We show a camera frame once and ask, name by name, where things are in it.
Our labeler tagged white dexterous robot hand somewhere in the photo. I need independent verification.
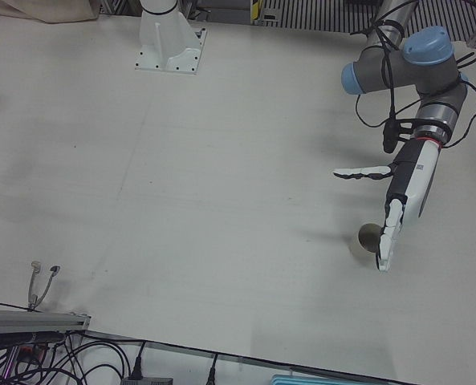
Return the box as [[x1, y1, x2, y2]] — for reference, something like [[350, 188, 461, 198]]
[[332, 138, 441, 273]]

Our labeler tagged beige ceramic mug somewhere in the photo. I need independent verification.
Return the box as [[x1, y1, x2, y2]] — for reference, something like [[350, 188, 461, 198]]
[[348, 222, 384, 265]]

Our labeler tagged light blue plastic bin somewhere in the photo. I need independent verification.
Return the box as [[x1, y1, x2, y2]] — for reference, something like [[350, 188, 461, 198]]
[[270, 374, 341, 385]]

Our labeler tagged dark grey power box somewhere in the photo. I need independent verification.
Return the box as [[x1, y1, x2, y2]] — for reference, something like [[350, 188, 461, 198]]
[[120, 375, 174, 385]]

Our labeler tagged small metal clip tool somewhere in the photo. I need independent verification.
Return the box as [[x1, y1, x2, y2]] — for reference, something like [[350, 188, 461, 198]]
[[0, 260, 62, 380]]

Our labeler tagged aluminium extrusion profile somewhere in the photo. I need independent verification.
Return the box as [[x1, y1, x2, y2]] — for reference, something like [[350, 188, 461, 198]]
[[0, 308, 92, 334]]

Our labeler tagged beige cloth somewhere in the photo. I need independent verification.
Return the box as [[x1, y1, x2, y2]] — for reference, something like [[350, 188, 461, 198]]
[[0, 0, 100, 25]]

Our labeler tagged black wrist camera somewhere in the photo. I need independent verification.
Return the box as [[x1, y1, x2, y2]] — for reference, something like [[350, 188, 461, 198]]
[[381, 118, 417, 154]]

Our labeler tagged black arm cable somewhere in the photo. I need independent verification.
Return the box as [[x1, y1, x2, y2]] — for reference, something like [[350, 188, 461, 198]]
[[356, 0, 476, 149]]

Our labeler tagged black power cable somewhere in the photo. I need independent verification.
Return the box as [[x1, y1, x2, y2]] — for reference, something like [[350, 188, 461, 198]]
[[120, 339, 147, 380], [205, 351, 221, 385]]

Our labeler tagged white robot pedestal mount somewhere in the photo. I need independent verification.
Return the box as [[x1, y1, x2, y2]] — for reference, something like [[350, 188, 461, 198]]
[[135, 0, 208, 76]]

